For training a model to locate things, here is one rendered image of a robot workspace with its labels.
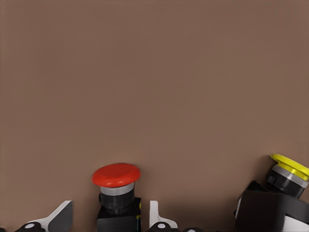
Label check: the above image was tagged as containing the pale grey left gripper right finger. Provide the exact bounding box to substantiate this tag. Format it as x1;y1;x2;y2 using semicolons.
147;200;179;232

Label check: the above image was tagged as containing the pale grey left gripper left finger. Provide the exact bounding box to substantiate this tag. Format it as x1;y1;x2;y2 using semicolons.
14;200;73;232

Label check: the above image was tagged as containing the yellow mushroom push-button switch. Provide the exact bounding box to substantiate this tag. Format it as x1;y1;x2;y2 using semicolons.
233;154;309;232

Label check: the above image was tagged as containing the red mushroom push-button switch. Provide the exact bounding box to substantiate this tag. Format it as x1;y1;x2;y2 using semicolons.
91;163;142;232

